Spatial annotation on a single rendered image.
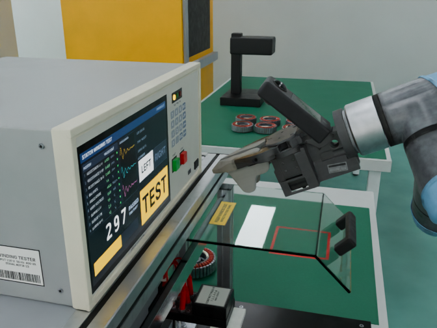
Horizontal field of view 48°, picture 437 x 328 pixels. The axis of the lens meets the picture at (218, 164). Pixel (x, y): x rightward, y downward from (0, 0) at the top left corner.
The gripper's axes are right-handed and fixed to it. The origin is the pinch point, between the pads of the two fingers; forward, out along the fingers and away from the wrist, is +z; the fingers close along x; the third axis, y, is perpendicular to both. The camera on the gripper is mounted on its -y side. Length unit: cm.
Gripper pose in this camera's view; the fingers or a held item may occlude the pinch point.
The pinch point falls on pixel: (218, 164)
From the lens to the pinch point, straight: 74.6
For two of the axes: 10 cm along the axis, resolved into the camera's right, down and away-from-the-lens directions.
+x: 2.5, -3.4, 9.1
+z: -8.8, 3.2, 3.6
